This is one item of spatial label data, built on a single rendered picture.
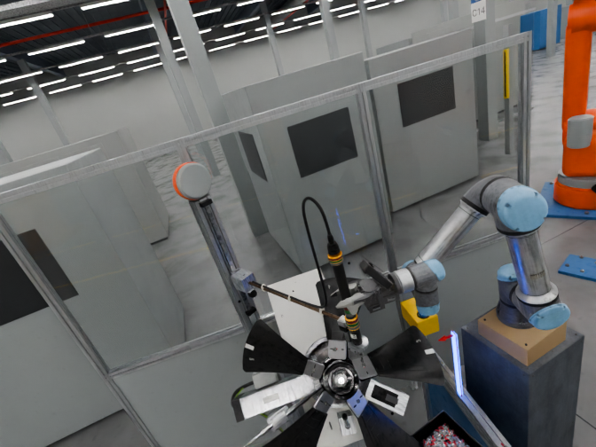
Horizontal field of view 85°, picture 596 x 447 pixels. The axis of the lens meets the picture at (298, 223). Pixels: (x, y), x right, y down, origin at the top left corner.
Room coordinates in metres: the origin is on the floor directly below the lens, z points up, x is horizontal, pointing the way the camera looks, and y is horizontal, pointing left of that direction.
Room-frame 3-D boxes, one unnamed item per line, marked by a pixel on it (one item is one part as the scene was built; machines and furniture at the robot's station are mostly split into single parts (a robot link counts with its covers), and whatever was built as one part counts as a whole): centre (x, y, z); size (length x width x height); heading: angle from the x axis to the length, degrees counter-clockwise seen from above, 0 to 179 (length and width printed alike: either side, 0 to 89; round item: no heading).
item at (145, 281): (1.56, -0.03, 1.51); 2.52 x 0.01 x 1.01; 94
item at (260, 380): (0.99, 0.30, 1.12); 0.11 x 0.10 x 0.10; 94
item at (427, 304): (0.89, -0.35, 1.38); 0.11 x 0.08 x 0.11; 173
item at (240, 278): (1.33, 0.32, 1.39); 0.10 x 0.07 x 0.08; 39
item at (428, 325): (1.17, -0.41, 1.02); 0.16 x 0.10 x 0.11; 4
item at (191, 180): (1.40, 0.38, 1.88); 0.17 x 0.15 x 0.16; 94
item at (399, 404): (0.88, -0.13, 0.98); 0.20 x 0.16 x 0.20; 4
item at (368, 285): (0.86, -0.19, 1.48); 0.12 x 0.08 x 0.09; 94
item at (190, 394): (1.56, -0.03, 0.50); 2.59 x 0.03 x 0.91; 94
